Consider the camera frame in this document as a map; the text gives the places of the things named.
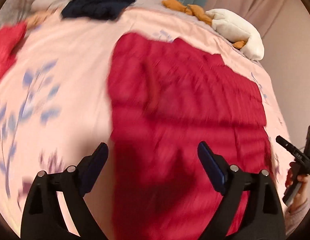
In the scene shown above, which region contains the red quilted garment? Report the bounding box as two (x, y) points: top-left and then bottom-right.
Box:
(0, 21), (28, 85)

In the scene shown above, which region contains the grey cloth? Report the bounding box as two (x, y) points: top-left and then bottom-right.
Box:
(30, 0), (70, 12)

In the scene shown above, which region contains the small orange cloth left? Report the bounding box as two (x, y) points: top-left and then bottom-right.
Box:
(26, 11), (53, 28)

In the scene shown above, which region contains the white plush goose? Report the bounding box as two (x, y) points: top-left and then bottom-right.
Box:
(162, 0), (265, 61)

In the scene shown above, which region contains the red down jacket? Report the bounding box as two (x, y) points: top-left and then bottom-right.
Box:
(107, 32), (273, 240)

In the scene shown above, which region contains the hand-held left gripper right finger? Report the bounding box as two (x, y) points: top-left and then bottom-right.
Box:
(197, 141), (287, 240)

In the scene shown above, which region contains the pink printed duvet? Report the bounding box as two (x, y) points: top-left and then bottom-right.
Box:
(0, 7), (295, 240)

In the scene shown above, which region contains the navy blue garment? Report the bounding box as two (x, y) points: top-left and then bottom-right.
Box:
(60, 0), (137, 21)

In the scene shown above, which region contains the person's right forearm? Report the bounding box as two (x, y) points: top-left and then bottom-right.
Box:
(284, 198), (310, 238)

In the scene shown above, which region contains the person's right hand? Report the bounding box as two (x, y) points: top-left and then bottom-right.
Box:
(285, 162), (309, 207)

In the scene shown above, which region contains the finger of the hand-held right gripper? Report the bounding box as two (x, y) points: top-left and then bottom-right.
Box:
(276, 135), (308, 167)

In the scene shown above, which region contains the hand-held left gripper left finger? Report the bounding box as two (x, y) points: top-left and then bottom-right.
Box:
(20, 142), (110, 240)

